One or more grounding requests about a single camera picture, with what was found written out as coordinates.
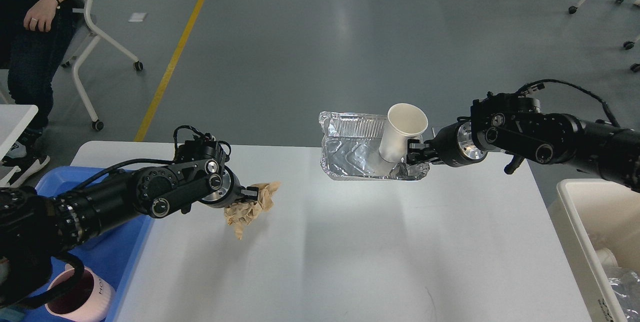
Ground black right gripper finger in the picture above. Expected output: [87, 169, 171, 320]
[406, 139, 438, 165]

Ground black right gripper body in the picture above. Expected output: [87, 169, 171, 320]
[430, 121, 488, 167]

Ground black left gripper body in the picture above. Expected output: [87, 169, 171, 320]
[202, 167, 245, 208]

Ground brown paper napkin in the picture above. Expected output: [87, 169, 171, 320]
[224, 181, 281, 240]

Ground white paper cup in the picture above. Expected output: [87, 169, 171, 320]
[378, 103, 429, 163]

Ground foil lined bin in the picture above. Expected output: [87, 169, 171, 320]
[318, 111, 430, 181]

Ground pink ceramic mug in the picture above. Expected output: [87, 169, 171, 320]
[45, 267, 115, 321]

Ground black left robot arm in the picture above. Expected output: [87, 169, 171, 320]
[0, 126, 259, 309]

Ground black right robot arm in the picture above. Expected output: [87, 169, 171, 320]
[406, 79, 640, 192]

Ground clear floor plate left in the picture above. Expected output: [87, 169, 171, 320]
[432, 127, 443, 138]

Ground blue plastic tray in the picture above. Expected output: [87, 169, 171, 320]
[35, 166, 153, 321]

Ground white waste bin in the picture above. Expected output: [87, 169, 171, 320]
[547, 179, 640, 321]

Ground white side table left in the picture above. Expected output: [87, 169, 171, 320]
[0, 104, 38, 188]

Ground person in black clothes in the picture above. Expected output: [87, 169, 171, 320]
[0, 0, 74, 188]

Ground white office chair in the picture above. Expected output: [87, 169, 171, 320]
[60, 0, 144, 132]

